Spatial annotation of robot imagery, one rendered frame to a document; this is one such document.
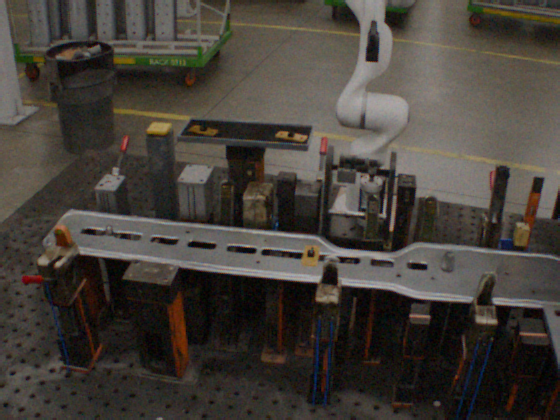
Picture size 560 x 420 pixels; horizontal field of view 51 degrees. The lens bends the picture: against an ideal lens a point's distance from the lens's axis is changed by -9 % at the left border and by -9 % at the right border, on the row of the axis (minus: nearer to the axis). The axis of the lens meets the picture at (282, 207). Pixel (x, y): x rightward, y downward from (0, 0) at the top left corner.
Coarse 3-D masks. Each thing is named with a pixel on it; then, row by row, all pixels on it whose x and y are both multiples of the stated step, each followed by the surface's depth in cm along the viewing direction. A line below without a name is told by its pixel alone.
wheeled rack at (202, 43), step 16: (224, 16) 575; (192, 32) 591; (208, 32) 590; (224, 32) 589; (16, 48) 543; (32, 48) 552; (48, 48) 549; (128, 48) 539; (144, 48) 549; (160, 48) 546; (176, 48) 545; (192, 48) 544; (208, 48) 543; (32, 64) 556; (128, 64) 531; (144, 64) 528; (160, 64) 526; (176, 64) 523; (192, 64) 521; (192, 80) 537
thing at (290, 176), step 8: (280, 176) 170; (288, 176) 170; (296, 176) 171; (280, 184) 169; (288, 184) 169; (296, 184) 172; (280, 192) 170; (288, 192) 170; (280, 200) 172; (288, 200) 171; (280, 208) 173; (288, 208) 173; (280, 216) 175; (288, 216) 174; (280, 224) 176; (288, 224) 176; (288, 232) 177
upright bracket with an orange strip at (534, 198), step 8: (536, 184) 152; (536, 192) 153; (528, 200) 155; (536, 200) 154; (528, 208) 155; (536, 208) 155; (528, 216) 157; (528, 224) 158; (528, 240) 160; (504, 320) 175
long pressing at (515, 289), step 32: (64, 224) 166; (96, 224) 166; (128, 224) 167; (160, 224) 167; (192, 224) 167; (96, 256) 155; (128, 256) 155; (160, 256) 155; (192, 256) 155; (224, 256) 155; (256, 256) 155; (352, 256) 156; (384, 256) 156; (416, 256) 156; (480, 256) 155; (512, 256) 155; (544, 256) 155; (384, 288) 146; (416, 288) 145; (448, 288) 144; (512, 288) 144; (544, 288) 144
